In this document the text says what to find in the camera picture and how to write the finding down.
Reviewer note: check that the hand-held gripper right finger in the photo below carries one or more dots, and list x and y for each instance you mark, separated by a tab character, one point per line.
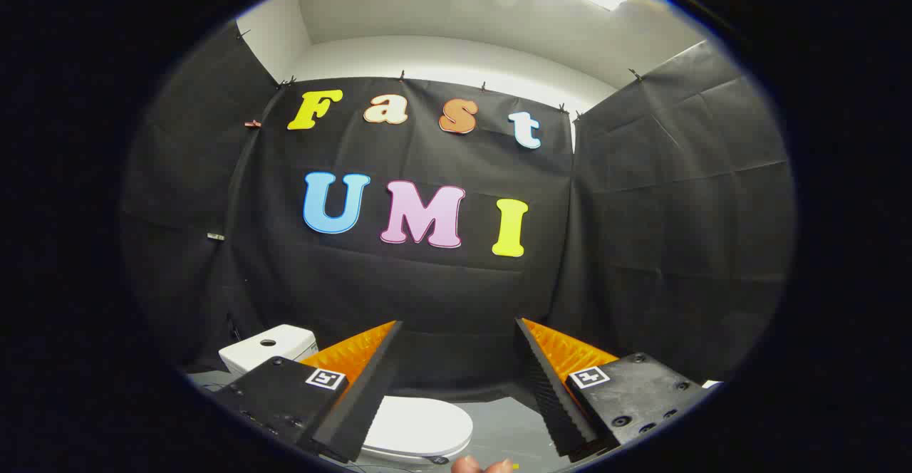
552	387

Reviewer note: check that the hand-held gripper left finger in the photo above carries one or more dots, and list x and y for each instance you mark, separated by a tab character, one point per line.
370	387

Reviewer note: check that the white toilet lid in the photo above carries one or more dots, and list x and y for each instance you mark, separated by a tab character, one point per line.
420	427

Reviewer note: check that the white toilet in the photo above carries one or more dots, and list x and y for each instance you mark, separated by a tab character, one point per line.
274	350

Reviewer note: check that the black backdrop cloth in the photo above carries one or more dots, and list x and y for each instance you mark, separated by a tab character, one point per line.
442	295

